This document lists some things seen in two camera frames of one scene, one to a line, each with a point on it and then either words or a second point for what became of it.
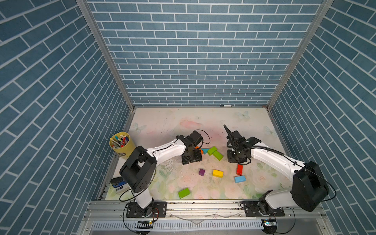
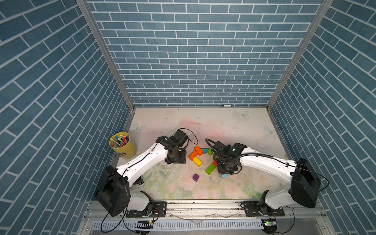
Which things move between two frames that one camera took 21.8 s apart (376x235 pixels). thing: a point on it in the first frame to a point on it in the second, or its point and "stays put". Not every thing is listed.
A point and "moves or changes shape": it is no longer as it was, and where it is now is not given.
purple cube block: (201, 172) to (196, 177)
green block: (212, 150) stays put
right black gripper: (230, 159) to (232, 170)
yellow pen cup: (122, 144) stays put
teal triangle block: (205, 150) stays put
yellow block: (218, 173) moves or changes shape
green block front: (183, 193) to (209, 170)
